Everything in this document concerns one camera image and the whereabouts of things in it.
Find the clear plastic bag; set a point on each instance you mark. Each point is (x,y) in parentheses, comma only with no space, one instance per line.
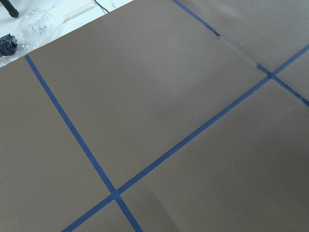
(35,30)

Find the crumpled black tape ball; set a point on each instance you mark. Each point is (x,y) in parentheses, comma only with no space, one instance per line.
(8,45)

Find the black tripod leg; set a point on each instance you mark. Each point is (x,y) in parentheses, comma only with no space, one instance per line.
(10,8)

